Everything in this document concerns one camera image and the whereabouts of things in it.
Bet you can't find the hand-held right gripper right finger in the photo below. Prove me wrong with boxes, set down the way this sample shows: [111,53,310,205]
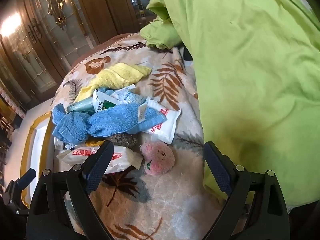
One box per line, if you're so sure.
[200,141,292,240]

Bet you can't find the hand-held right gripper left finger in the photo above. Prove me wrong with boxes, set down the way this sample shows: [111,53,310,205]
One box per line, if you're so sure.
[25,140,115,240]

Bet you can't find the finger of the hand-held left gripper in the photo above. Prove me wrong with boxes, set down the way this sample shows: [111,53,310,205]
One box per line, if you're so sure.
[4,169,37,215]

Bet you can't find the white packet red print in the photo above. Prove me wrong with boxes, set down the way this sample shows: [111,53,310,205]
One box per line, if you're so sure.
[144,99,181,144]
[56,145,143,175]

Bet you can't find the yellow rimmed white box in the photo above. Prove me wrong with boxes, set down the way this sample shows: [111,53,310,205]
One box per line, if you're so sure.
[20,111,54,205]

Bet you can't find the grey speckled pouch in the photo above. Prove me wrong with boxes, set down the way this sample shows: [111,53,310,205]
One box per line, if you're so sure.
[104,133,143,153]

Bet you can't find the blue towel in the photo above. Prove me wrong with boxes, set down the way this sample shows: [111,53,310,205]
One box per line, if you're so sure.
[52,103,167,144]

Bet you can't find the pink plush ball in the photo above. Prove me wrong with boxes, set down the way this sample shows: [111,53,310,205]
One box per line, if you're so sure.
[140,141,175,176]

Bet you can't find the teal tube pack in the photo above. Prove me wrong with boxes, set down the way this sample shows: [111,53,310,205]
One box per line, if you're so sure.
[66,99,97,113]

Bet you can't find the yellow towel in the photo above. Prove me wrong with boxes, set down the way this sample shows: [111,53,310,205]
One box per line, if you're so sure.
[74,62,152,103]

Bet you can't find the leaf print blanket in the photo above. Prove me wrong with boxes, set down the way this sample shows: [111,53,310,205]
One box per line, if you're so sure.
[50,34,250,240]

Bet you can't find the small packets on blanket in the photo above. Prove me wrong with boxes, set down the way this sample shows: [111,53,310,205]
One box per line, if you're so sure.
[96,87,114,96]

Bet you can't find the white green foil packet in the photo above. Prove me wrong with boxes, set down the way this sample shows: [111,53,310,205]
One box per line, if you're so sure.
[111,85,148,105]

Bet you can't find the green duvet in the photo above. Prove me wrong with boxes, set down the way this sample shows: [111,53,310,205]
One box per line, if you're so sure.
[139,0,320,208]

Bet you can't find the wooden glass door cabinet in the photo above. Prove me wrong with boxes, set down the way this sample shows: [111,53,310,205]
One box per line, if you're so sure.
[0,0,160,110]

